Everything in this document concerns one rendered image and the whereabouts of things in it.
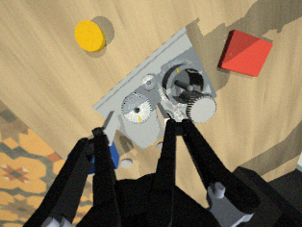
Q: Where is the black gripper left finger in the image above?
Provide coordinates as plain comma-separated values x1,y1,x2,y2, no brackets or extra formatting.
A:
22,111,122,227

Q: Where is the blue open tray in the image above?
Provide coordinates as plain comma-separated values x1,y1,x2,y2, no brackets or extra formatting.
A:
88,143,119,175

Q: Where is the yellow disc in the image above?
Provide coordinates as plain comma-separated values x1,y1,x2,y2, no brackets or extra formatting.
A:
75,20,105,52

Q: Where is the red block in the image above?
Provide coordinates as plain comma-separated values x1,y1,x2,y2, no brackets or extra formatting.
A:
217,30,273,77

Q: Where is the white gear with yellow arrow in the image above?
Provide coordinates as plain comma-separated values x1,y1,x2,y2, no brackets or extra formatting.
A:
121,93,151,123

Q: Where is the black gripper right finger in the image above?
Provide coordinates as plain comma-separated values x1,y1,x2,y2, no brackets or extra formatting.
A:
146,103,260,227

